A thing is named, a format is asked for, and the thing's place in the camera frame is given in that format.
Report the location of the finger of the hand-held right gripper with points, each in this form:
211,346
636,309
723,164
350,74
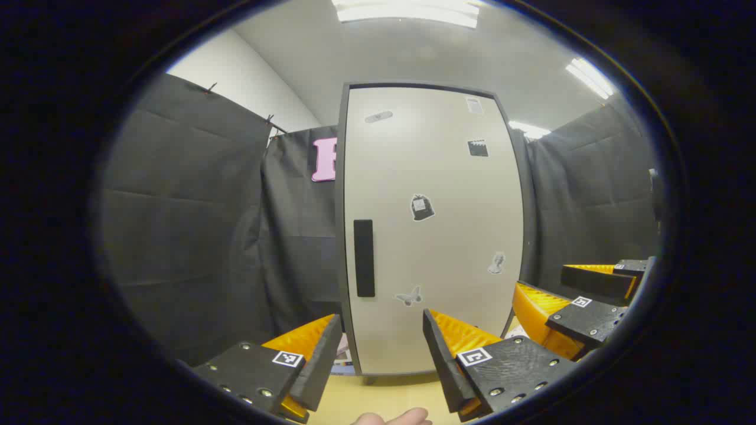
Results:
596,282
585,321

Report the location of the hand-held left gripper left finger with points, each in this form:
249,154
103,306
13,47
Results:
322,360

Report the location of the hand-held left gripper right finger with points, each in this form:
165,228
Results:
440,360

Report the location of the grey cabinet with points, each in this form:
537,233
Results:
340,236

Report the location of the blue and white box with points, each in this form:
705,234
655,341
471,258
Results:
344,367

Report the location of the ceiling light panel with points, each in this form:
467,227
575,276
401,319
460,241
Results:
590,78
528,130
407,13

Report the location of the black backdrop cloth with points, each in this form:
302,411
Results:
189,236

